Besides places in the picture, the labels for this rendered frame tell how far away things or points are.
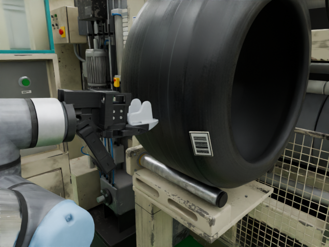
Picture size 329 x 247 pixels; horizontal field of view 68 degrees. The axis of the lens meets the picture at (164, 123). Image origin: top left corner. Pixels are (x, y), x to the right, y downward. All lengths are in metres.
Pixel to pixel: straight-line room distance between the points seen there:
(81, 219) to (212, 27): 0.38
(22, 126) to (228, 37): 0.38
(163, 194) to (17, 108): 0.53
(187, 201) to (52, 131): 0.47
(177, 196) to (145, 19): 0.49
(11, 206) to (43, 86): 0.76
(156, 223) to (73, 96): 0.83
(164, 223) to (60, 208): 0.91
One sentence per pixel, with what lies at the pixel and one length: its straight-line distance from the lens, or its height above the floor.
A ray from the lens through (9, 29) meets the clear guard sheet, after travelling 0.96.
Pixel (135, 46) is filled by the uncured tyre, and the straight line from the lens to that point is 0.60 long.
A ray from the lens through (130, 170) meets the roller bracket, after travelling 0.89.
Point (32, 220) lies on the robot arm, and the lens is 0.29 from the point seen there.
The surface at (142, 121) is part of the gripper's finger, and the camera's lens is 0.49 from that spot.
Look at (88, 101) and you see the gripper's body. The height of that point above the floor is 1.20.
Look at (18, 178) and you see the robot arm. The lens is 0.39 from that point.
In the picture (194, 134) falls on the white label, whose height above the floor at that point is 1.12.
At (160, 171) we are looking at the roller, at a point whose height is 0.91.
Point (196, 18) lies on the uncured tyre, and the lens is 0.50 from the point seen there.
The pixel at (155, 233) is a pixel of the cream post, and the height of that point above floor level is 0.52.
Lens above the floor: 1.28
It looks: 16 degrees down
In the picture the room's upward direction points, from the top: straight up
